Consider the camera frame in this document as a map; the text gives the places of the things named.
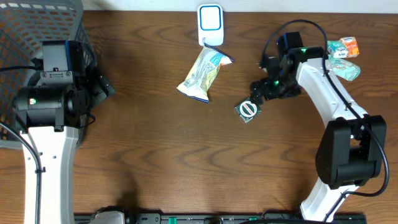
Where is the dark box round white label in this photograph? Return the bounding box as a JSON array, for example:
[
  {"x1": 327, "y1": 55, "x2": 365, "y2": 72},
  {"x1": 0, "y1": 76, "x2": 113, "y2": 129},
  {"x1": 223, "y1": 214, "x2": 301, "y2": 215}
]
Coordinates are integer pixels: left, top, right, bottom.
[{"x1": 234, "y1": 98, "x2": 262, "y2": 123}]

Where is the green white snack packet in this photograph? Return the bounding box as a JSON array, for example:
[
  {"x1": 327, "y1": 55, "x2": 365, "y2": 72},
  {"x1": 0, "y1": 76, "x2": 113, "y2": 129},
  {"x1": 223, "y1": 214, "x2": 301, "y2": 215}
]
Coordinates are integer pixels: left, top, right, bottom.
[{"x1": 328, "y1": 55, "x2": 361, "y2": 82}]

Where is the teal Kleenex tissue pack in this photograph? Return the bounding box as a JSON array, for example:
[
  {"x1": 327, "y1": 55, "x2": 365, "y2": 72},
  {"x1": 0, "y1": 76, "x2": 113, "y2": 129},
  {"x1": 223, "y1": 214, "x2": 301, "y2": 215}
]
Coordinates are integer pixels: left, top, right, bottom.
[{"x1": 327, "y1": 40, "x2": 349, "y2": 58}]

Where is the clear orange snack packet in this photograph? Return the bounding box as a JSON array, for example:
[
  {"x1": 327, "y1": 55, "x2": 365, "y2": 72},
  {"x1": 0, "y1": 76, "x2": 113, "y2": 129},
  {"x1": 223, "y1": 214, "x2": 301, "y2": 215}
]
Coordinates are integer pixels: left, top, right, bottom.
[{"x1": 340, "y1": 37, "x2": 359, "y2": 58}]

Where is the yellow white snack bag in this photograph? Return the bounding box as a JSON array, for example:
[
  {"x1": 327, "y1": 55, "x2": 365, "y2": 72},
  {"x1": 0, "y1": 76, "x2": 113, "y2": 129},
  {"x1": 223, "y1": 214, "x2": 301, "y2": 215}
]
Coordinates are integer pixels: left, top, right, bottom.
[{"x1": 176, "y1": 44, "x2": 234, "y2": 103}]

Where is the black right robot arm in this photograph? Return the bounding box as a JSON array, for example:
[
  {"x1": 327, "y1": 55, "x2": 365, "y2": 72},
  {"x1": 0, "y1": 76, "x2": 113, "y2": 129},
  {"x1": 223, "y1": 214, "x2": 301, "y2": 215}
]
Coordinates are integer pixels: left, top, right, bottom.
[{"x1": 250, "y1": 32, "x2": 386, "y2": 222}]

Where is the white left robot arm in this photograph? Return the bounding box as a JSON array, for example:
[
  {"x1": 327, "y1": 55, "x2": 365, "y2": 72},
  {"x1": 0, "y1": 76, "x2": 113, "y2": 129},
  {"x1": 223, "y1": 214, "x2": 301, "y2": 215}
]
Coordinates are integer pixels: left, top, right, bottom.
[{"x1": 15, "y1": 40, "x2": 115, "y2": 223}]

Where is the white barcode scanner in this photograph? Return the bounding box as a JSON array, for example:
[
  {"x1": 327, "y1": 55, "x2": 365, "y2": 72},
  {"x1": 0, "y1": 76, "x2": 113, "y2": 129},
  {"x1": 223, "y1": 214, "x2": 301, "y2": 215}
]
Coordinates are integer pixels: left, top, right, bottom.
[{"x1": 197, "y1": 4, "x2": 224, "y2": 46}]

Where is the dark grey plastic basket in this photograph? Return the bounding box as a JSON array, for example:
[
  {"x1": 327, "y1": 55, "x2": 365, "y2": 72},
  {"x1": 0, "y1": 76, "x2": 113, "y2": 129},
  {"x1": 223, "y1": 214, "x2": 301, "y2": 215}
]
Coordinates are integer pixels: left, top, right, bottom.
[{"x1": 1, "y1": 0, "x2": 97, "y2": 150}]

